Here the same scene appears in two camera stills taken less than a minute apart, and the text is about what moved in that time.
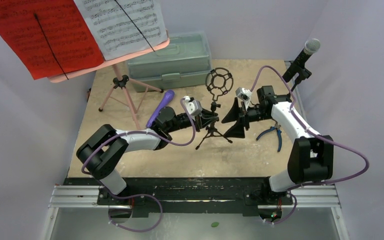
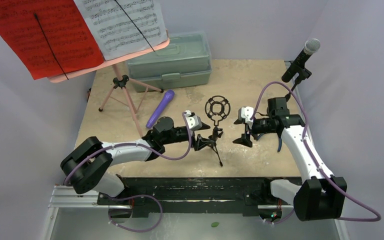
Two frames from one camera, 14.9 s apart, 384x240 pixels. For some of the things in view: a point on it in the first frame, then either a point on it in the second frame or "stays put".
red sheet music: (67, 30) stays put
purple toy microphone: (168, 97) stays put
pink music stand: (119, 81) stays put
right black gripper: (243, 117) -> (247, 128)
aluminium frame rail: (315, 197) stays put
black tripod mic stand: (219, 81) -> (217, 108)
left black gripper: (202, 122) -> (200, 141)
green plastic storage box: (185, 62) stays put
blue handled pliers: (277, 127) stays put
